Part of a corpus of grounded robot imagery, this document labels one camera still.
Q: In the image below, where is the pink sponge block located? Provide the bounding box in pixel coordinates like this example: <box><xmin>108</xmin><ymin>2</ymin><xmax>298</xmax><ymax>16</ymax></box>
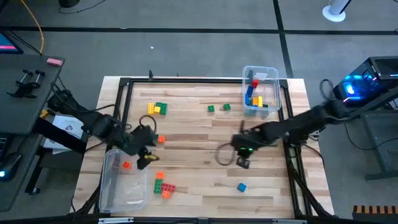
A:
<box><xmin>46</xmin><ymin>57</ymin><xmax>64</xmax><ymax>67</ymax></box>

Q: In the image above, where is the yellow cable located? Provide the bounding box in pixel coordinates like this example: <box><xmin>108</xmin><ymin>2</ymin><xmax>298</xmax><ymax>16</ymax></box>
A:
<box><xmin>19</xmin><ymin>0</ymin><xmax>45</xmax><ymax>54</ymax></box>

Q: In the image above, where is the dark desk shelf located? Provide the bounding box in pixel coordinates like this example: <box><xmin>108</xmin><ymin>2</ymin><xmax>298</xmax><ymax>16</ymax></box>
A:
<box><xmin>0</xmin><ymin>133</ymin><xmax>46</xmax><ymax>213</ymax></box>

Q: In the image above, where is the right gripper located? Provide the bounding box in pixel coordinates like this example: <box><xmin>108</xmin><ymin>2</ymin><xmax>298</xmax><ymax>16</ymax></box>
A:
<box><xmin>230</xmin><ymin>129</ymin><xmax>265</xmax><ymax>169</ymax></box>

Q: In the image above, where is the black computer with blue lights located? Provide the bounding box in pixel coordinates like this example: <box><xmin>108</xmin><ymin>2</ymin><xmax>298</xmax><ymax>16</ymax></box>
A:
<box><xmin>332</xmin><ymin>55</ymin><xmax>398</xmax><ymax>109</ymax></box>

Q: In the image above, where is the white paper sheet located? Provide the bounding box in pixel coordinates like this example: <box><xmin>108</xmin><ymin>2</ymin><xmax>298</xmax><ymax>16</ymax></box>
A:
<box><xmin>42</xmin><ymin>114</ymin><xmax>90</xmax><ymax>156</ymax></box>

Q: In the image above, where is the computer monitor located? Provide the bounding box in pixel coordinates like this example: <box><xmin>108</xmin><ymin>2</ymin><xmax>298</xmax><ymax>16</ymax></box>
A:
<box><xmin>0</xmin><ymin>30</ymin><xmax>24</xmax><ymax>55</ymax></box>

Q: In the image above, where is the wooden slatted bench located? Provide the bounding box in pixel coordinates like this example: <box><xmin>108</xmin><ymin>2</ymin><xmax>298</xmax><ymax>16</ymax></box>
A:
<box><xmin>351</xmin><ymin>204</ymin><xmax>398</xmax><ymax>222</ymax></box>

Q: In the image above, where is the grey metal cart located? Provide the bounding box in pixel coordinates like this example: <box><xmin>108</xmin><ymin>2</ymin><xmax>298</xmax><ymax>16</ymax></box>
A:
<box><xmin>341</xmin><ymin>93</ymin><xmax>398</xmax><ymax>182</ymax></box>

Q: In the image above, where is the black round base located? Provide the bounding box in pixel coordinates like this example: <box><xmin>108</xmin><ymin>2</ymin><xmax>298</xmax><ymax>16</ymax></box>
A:
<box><xmin>58</xmin><ymin>0</ymin><xmax>81</xmax><ymax>9</ymax></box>

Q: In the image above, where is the clear plastic bin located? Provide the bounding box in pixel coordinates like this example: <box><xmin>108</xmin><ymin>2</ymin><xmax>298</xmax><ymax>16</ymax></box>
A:
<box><xmin>98</xmin><ymin>148</ymin><xmax>149</xmax><ymax>214</ymax></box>
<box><xmin>242</xmin><ymin>65</ymin><xmax>282</xmax><ymax>118</ymax></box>

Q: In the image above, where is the black cable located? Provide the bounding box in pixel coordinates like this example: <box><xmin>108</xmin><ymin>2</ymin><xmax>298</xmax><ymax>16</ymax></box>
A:
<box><xmin>215</xmin><ymin>142</ymin><xmax>238</xmax><ymax>167</ymax></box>
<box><xmin>139</xmin><ymin>114</ymin><xmax>157</xmax><ymax>133</ymax></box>
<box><xmin>57</xmin><ymin>75</ymin><xmax>72</xmax><ymax>94</ymax></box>
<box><xmin>343</xmin><ymin>123</ymin><xmax>398</xmax><ymax>152</ymax></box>
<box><xmin>320</xmin><ymin>79</ymin><xmax>335</xmax><ymax>101</ymax></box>
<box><xmin>58</xmin><ymin>0</ymin><xmax>108</xmax><ymax>15</ymax></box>

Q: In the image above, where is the black clamp stand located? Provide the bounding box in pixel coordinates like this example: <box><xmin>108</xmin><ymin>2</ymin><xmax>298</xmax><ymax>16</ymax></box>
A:
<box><xmin>6</xmin><ymin>69</ymin><xmax>47</xmax><ymax>100</ymax></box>

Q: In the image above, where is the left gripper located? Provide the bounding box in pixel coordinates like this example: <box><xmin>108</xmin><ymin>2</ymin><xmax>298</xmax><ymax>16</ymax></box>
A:
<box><xmin>129</xmin><ymin>126</ymin><xmax>158</xmax><ymax>170</ymax></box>

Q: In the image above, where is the dark grey desk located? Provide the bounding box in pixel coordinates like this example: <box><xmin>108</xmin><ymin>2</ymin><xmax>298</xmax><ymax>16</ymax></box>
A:
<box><xmin>0</xmin><ymin>54</ymin><xmax>65</xmax><ymax>135</ymax></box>

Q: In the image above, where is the white round stand base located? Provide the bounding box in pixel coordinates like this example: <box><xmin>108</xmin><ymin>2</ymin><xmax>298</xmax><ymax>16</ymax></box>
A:
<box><xmin>322</xmin><ymin>0</ymin><xmax>354</xmax><ymax>23</ymax></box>

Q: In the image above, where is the black keyboard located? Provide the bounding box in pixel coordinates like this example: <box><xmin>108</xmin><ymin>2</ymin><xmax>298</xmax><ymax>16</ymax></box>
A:
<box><xmin>0</xmin><ymin>136</ymin><xmax>9</xmax><ymax>156</ymax></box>

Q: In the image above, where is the silver metal bracket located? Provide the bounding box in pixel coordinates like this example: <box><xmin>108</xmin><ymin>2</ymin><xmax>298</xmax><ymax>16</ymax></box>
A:
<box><xmin>98</xmin><ymin>217</ymin><xmax>135</xmax><ymax>224</ymax></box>
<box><xmin>272</xmin><ymin>218</ymin><xmax>308</xmax><ymax>224</ymax></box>

